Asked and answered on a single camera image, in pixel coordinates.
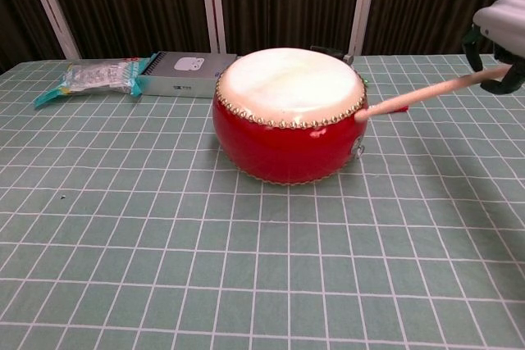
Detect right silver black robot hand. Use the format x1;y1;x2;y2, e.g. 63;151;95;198
462;0;525;95

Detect wooden drumstick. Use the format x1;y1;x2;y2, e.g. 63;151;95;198
354;66;514;122

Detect red drum with white skin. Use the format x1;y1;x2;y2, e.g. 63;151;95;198
211;47;368;185

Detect green gridded cutting mat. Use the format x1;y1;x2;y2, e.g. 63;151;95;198
0;53;525;350

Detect grey earbuds box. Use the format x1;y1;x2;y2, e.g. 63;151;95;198
135;51;239;99

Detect clear snack bag teal edges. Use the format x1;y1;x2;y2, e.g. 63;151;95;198
32;57;159;109

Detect white partition post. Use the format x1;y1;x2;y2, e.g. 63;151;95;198
349;0;381;57
198;0;227;56
22;0;81;61

